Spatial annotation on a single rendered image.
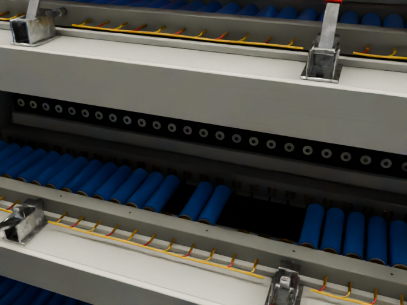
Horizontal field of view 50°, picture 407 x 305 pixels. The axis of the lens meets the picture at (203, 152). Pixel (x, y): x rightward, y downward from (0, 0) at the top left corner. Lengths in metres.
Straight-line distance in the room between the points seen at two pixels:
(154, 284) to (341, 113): 0.22
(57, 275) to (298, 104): 0.28
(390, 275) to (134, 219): 0.24
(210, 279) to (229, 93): 0.17
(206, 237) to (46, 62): 0.22
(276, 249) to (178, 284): 0.09
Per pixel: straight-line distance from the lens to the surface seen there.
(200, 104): 0.36
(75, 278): 0.45
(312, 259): 0.40
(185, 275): 0.41
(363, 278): 0.41
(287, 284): 0.37
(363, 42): 0.40
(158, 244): 0.44
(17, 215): 0.47
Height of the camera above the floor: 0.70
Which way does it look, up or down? 10 degrees down
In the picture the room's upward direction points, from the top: 7 degrees clockwise
